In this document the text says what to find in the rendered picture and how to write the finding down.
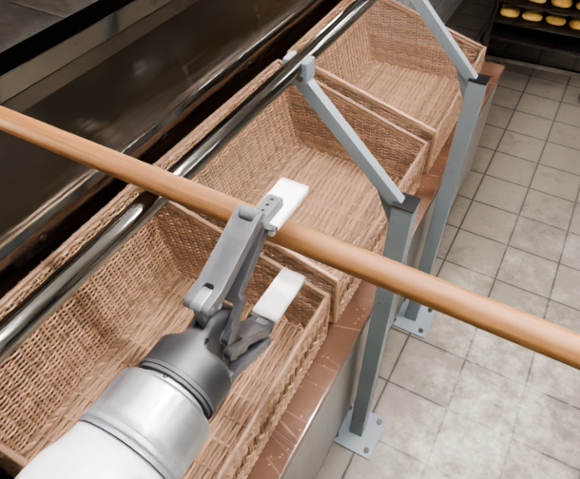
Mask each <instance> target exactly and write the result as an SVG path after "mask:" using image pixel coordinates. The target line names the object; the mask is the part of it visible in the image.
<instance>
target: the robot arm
mask: <svg viewBox="0 0 580 479"><path fill-rule="evenodd" d="M308 192H309V187H308V186H306V185H303V184H300V183H297V182H293V181H290V180H287V179H285V178H281V179H280V180H279V181H278V182H277V184H276V185H275V186H274V187H273V188H272V189H271V191H270V192H269V193H268V194H267V195H266V196H265V197H264V199H263V200H262V201H261V202H260V203H259V205H258V206H257V207H256V208H255V209H254V208H252V207H249V206H247V205H244V204H241V203H239V204H238V205H237V206H236V208H235V210H234V212H233V214H232V215H231V217H230V219H229V221H228V223H227V225H226V226H225V228H224V230H223V232H222V234H221V236H220V238H219V240H218V242H217V244H216V246H215V248H214V250H213V251H212V253H211V255H210V257H209V259H208V261H207V263H206V265H205V266H204V268H203V270H202V272H201V274H200V276H199V278H198V280H197V281H196V282H195V284H194V285H193V286H192V288H191V289H190V290H189V292H188V293H187V294H186V296H185V297H184V301H183V306H184V307H187V308H189V309H191V310H193V312H194V316H193V317H192V319H191V321H190V323H189V325H188V327H187V329H186V331H184V332H182V333H178V334H167V335H163V336H162V337H161V338H160V339H159V340H158V341H157V343H156V344H155V345H154V346H153V347H152V349H151V350H150V351H149V352H148V353H147V355H146V356H145V357H144V358H143V359H142V361H141V362H140V363H139V368H137V367H128V368H125V369H123V370H122V371H121V372H120V373H119V374H118V375H117V376H116V377H115V379H114V380H113V381H112V382H111V383H110V384H109V386H108V387H107V388H106V389H105V390H104V392H103V393H102V394H101V395H100V396H99V397H98V399H97V400H96V401H95V402H94V403H93V404H92V406H91V407H90V408H89V409H87V410H86V411H85V412H84V413H83V414H82V417H81V419H80V420H79V421H78V422H77V423H76V424H75V425H74V426H73V427H72V428H71V429H70V430H69V431H68V432H67V433H66V434H65V435H63V436H62V437H61V438H60V439H59V440H57V441H56V442H54V443H53V444H51V445H50V446H48V447H47V448H45V449H44V450H42V451H41V452H40V453H39V454H38V455H37V456H36V457H35V458H34V459H32V460H31V461H30V462H29V463H28V464H27V465H26V466H25V467H24V468H23V469H22V470H21V471H20V473H19V474H18V475H17V476H16V477H15V478H14V479H182V477H183V475H184V473H185V472H186V470H187V469H188V467H189V466H190V464H191V463H192V461H193V460H194V458H195V457H196V455H197V454H198V452H199V451H200V449H201V448H202V446H203V444H204V443H205V441H206V440H207V438H208V437H209V434H210V426H209V423H208V420H207V419H210V418H211V417H212V416H213V414H214V413H215V411H216V410H217V409H218V407H219V406H220V405H221V403H222V402H223V400H224V399H225V397H226V396H227V394H228V393H229V392H230V390H231V387H232V382H233V381H234V380H235V378H236V377H237V376H238V375H239V374H241V373H242V372H243V371H244V370H245V369H246V368H247V367H248V366H249V365H250V364H251V363H252V362H253V361H254V360H256V359H257V358H258V357H259V356H260V355H261V354H262V353H263V352H264V351H265V350H266V349H267V348H268V347H269V346H270V345H271V342H272V338H270V337H268V336H269V335H271V334H272V332H273V331H274V326H275V325H274V324H276V323H277V322H278V321H279V319H280V317H281V316H282V314H283V313H284V312H285V310H286V309H287V307H288V306H289V304H290V303H291V301H292V300H293V298H294V297H295V295H296V294H297V292H298V291H299V290H300V288H301V286H302V285H303V283H304V282H305V281H306V277H305V276H303V275H300V274H298V273H295V272H293V271H291V270H288V269H286V268H282V269H281V271H280V273H279V274H278V275H277V277H276V278H275V279H274V281H273V282H272V283H271V285H270V286H269V288H268V289H267V290H266V292H265V293H264V294H263V296H262V297H261V299H260V300H259V301H258V303H257V304H256V306H255V307H254V308H253V310H252V312H253V314H254V315H256V316H254V315H251V314H249V313H248V314H249V316H247V319H245V320H243V321H241V316H242V312H243V309H244V307H245V304H246V298H245V297H244V292H245V290H246V287H247V285H248V282H249V280H250V278H251V276H252V273H253V271H254V268H255V266H256V263H257V261H258V258H259V256H260V253H261V249H262V247H263V245H264V242H265V240H266V237H267V235H268V236H270V237H274V235H275V234H276V233H277V232H278V230H279V229H280V228H281V226H282V225H283V224H284V223H285V221H286V220H287V219H288V217H289V216H290V215H291V214H292V212H293V211H294V210H295V209H296V207H297V206H298V205H299V204H300V202H301V201H302V200H303V198H304V197H305V196H306V194H307V193H308ZM224 299H225V300H227V301H229V302H231V303H232V304H233V306H232V305H230V304H228V303H226V302H223V300H224ZM273 323H274V324H273ZM256 343H257V344H256Z"/></svg>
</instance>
